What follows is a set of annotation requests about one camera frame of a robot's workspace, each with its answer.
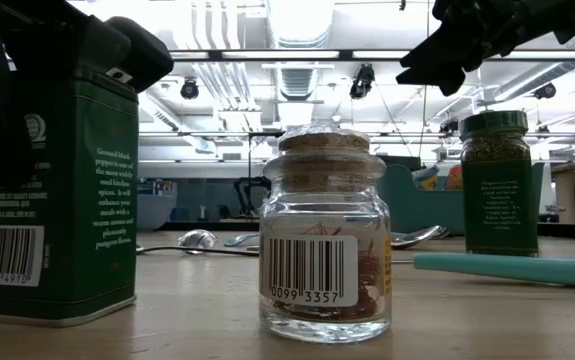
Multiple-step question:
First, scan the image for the purple-handled metal spoon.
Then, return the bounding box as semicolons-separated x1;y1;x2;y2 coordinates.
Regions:
176;228;218;255

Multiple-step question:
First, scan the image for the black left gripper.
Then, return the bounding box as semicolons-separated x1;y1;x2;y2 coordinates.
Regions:
0;0;176;191

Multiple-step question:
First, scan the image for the light blue bowl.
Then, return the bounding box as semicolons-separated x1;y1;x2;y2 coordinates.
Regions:
136;193;178;232

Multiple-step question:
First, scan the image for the silver ceiling air duct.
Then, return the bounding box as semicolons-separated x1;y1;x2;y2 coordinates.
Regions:
265;0;336;126

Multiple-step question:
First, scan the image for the teal-handled metal spoon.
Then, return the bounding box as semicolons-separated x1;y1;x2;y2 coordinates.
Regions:
390;252;575;290

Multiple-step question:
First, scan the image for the green-lid oregano spice jar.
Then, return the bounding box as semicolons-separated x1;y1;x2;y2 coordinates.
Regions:
458;109;541;258

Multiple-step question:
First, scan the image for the black small block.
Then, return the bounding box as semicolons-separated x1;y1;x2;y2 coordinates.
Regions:
0;74;140;327

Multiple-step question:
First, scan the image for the black-bowl blue-handled spoon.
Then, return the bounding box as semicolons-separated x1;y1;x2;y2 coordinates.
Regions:
223;232;261;248

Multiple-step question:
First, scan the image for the all-black metal spoon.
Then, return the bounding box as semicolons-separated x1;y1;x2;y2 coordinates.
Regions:
135;244;261;258

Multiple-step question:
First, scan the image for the silver and yellow snack bag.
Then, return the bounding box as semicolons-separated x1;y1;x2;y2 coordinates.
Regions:
411;164;441;192

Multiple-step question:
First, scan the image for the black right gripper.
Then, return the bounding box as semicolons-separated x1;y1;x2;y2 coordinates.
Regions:
395;0;533;97

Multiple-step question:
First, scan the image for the black background rig frame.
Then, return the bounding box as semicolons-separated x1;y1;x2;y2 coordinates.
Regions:
139;130;288;176

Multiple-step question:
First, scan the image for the green plastic bin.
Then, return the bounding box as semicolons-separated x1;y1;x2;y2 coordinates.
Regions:
376;162;546;236

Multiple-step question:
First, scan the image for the black overhead crossbar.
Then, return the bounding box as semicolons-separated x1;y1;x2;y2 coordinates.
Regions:
166;48;575;63

